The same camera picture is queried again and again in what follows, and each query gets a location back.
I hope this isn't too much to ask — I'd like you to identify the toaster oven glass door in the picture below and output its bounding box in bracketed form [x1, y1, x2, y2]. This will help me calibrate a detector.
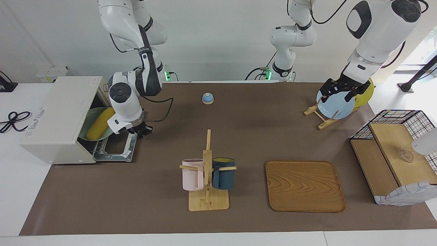
[94, 132, 138, 162]

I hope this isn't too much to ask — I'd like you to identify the yellow corn cob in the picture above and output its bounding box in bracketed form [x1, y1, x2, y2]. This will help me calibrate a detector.
[86, 108, 115, 140]

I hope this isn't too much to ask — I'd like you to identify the light green plate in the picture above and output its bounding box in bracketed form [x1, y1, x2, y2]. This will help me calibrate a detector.
[78, 107, 116, 141]

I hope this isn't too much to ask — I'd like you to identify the white toaster oven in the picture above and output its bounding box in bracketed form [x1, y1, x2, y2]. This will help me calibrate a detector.
[19, 76, 139, 165]

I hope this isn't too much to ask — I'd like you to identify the light blue plate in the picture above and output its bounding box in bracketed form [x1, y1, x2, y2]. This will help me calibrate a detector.
[316, 85, 355, 120]

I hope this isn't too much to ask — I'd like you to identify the yellow plate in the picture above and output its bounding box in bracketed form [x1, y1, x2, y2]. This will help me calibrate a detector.
[353, 78, 375, 108]

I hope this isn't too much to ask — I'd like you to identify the wooden plate rack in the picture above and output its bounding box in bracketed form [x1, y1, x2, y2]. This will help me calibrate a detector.
[304, 97, 359, 131]

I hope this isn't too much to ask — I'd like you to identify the brown table mat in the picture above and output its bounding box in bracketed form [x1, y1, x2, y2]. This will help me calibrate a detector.
[19, 82, 437, 236]

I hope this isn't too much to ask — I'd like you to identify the black stand leg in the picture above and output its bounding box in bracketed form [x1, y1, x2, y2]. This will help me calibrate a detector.
[398, 55, 437, 93]

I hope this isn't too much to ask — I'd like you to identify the pink mug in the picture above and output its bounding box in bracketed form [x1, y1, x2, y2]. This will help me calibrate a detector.
[182, 159, 205, 191]

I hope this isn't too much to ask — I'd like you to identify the small clear glass dish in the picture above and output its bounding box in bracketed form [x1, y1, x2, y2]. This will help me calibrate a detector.
[398, 149, 414, 163]

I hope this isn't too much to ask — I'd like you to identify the dark blue mug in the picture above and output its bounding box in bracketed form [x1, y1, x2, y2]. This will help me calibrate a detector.
[212, 158, 236, 190]

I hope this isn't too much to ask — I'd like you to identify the wooden serving tray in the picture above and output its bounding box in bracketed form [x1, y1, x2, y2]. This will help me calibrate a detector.
[265, 160, 346, 213]

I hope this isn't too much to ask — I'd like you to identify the white rounded blurry fixture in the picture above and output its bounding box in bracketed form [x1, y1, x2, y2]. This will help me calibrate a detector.
[411, 127, 437, 156]

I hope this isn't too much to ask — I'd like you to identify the wooden mug tree stand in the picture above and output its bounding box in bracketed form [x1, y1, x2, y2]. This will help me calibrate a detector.
[180, 129, 237, 211]

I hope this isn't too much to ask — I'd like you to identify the white power strip box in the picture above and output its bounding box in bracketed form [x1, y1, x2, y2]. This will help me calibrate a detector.
[36, 67, 69, 83]

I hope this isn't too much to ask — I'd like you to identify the white checked fabric liner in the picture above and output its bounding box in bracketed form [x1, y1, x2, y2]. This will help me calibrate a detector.
[374, 180, 437, 206]

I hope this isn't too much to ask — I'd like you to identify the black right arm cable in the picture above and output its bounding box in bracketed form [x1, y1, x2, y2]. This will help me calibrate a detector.
[109, 32, 174, 123]

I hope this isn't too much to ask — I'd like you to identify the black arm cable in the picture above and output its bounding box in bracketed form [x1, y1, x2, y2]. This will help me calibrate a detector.
[309, 0, 349, 25]
[109, 32, 174, 123]

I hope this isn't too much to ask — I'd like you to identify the wire basket wooden shelf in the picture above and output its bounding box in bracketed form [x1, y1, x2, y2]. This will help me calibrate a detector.
[350, 110, 437, 206]

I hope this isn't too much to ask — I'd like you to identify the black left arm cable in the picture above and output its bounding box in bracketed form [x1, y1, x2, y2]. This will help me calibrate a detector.
[309, 0, 349, 25]

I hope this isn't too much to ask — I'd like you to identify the black left base cable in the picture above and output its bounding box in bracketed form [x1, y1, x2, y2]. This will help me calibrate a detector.
[244, 51, 278, 81]

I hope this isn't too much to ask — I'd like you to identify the black coiled cable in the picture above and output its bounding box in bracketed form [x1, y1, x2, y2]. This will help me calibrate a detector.
[0, 111, 32, 134]

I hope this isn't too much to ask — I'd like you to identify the black clamp mount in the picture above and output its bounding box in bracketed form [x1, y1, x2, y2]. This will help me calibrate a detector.
[0, 71, 18, 93]

